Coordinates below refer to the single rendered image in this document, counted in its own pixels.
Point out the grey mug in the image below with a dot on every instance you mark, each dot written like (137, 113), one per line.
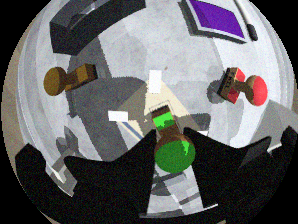
(62, 177)

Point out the red and brown rubber stamp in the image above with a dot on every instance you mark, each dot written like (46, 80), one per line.
(255, 88)

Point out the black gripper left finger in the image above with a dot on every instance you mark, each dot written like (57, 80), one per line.
(131, 173)

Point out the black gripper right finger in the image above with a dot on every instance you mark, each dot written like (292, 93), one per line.
(216, 165)

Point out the white cylinder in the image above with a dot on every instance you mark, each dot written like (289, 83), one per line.
(249, 24)

